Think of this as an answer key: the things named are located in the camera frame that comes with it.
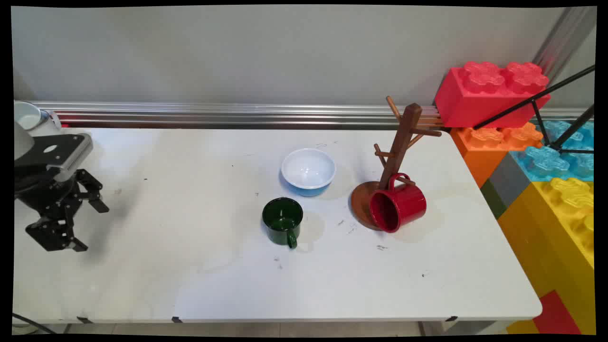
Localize light blue giant building brick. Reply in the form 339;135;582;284
509;119;595;183

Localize white mug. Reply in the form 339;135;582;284
14;101;62;138

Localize red speckled enamel mug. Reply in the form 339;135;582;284
369;173;427;234

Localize small red giant building brick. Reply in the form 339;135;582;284
532;290;583;335

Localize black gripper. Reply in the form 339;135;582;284
13;169;110;253

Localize orange giant building brick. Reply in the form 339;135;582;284
449;121;544;189

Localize slanted aluminium profile post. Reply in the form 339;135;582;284
531;7;597;92

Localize aluminium rail along table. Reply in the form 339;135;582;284
14;100;590;131

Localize dark green giant building brick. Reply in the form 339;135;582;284
480;178;509;220

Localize yellow giant building brick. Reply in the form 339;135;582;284
496;177;595;335

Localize white bowl blue outside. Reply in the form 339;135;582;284
281;148;337;197

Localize brown wooden mug tree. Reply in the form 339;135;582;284
351;96;443;232

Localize black tripod rods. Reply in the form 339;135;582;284
473;64;596;155

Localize dark green enamel mug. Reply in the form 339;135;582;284
262;197;304;250

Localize grey giant building brick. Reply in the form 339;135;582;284
488;151;532;200

